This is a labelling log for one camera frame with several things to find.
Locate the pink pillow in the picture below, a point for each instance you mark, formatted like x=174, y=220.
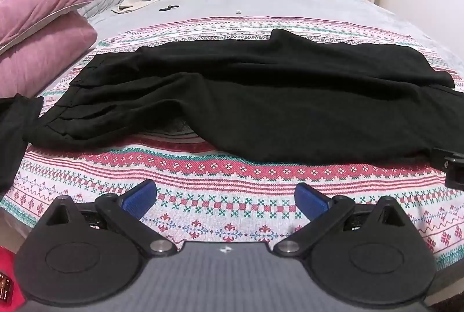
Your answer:
x=47, y=58
x=40, y=3

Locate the patterned red and white blanket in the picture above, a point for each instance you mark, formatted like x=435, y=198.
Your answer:
x=232, y=181

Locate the red cloth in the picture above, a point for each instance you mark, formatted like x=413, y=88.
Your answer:
x=7, y=261

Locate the grey bed sheet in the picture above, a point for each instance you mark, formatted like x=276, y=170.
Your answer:
x=290, y=5

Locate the small black object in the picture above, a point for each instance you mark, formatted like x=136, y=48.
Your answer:
x=168, y=8

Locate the dark cloth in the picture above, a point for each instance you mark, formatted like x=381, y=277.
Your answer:
x=16, y=138

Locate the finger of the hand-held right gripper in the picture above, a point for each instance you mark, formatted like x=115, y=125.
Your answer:
x=455, y=170

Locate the beige cloth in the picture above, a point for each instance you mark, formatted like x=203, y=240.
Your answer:
x=127, y=6

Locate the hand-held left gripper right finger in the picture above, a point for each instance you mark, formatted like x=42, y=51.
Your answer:
x=311, y=199

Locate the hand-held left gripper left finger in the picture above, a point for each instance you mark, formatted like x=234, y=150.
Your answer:
x=139, y=197

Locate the black pants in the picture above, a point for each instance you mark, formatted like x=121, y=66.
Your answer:
x=253, y=98

